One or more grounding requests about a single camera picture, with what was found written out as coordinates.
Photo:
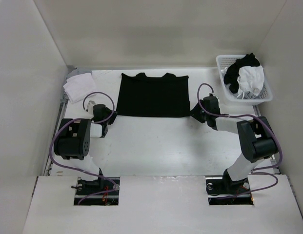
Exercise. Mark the black tank top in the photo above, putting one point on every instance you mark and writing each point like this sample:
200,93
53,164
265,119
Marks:
143,96

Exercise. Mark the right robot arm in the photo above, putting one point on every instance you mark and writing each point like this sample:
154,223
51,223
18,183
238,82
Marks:
256,142

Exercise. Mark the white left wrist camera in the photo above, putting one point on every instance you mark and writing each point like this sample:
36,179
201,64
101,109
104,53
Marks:
90,106

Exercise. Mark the black garment in basket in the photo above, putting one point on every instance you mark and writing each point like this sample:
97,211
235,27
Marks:
232,73

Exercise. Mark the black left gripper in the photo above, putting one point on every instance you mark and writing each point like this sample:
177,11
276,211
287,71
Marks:
112,119

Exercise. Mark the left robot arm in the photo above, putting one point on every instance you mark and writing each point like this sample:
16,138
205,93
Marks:
71,144

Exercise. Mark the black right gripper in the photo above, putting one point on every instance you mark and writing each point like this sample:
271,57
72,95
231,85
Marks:
194,112

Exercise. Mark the white garment in basket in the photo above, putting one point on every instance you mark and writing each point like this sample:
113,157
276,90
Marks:
249,83

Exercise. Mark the white plastic laundry basket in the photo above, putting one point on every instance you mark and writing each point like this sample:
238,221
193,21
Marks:
224,61

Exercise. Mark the folded grey tank top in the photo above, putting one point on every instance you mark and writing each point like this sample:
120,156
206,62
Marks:
78,71

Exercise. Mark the folded white tank top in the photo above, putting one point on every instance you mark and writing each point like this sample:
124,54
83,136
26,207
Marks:
79,86

